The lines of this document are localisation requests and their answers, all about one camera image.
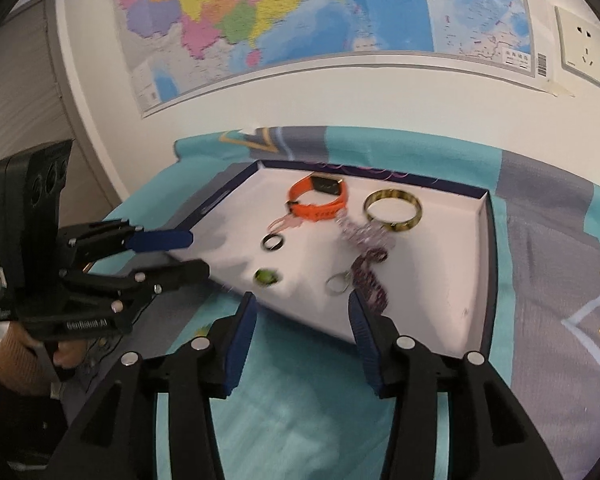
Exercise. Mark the white wall socket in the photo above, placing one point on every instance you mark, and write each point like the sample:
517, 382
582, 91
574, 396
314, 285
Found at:
582, 45

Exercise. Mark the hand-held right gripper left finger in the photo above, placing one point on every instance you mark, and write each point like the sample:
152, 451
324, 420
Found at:
240, 345

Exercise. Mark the person's left hand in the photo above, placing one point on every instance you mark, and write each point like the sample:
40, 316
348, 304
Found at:
15, 360

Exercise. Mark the colourful wall map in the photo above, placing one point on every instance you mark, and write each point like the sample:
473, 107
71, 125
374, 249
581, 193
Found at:
305, 10

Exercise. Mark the teal and grey printed blanket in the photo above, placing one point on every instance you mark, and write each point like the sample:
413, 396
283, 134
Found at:
545, 270

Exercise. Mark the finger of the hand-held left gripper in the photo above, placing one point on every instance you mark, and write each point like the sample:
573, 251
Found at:
162, 241
182, 274

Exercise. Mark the dark blue shallow box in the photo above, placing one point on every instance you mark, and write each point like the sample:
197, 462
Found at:
430, 280

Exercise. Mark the person's dark clothing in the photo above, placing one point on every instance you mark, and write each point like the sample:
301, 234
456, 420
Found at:
15, 435

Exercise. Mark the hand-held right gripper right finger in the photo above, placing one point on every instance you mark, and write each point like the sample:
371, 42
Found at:
364, 342

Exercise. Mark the tortoiseshell bangle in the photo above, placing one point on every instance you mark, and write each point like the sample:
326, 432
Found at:
407, 225

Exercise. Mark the grey panelled door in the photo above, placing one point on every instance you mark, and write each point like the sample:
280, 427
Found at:
25, 90

